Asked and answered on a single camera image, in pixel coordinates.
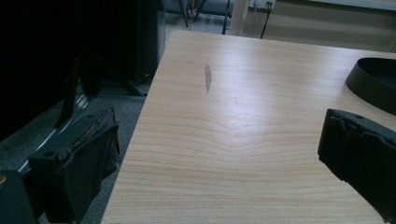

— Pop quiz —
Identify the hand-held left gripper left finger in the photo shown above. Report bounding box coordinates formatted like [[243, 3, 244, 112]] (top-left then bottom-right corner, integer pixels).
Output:
[[27, 107, 121, 224]]

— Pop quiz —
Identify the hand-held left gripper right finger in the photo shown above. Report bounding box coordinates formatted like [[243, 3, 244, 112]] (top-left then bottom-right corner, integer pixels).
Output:
[[317, 108, 396, 224]]

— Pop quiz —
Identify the black round tray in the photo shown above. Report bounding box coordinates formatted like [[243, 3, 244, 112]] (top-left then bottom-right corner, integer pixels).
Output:
[[346, 57, 396, 116]]

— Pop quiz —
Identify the dark cabinet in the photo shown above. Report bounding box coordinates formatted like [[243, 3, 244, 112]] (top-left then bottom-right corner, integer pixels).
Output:
[[124, 0, 166, 85]]

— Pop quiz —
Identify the beige pillar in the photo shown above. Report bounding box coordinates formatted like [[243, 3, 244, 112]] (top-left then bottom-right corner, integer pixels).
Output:
[[228, 0, 251, 36]]

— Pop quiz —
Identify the black cable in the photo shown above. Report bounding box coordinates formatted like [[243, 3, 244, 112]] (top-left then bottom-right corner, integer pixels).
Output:
[[260, 2, 273, 40]]

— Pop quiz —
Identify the white wall socket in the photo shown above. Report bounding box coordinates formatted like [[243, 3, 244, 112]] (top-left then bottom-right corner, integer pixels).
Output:
[[248, 0, 276, 10]]

